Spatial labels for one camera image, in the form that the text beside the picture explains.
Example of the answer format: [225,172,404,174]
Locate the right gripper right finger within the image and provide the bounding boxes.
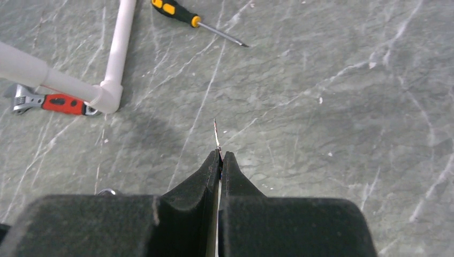
[218,152,377,256]

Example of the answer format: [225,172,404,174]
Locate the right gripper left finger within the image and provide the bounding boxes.
[1,150,222,256]

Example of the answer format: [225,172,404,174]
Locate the yellow black screwdriver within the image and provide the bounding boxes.
[150,0,249,48]

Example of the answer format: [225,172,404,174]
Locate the red handled adjustable wrench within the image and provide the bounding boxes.
[3,84,101,117]

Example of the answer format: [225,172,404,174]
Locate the white PVC pipe frame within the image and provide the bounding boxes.
[1,1,137,114]

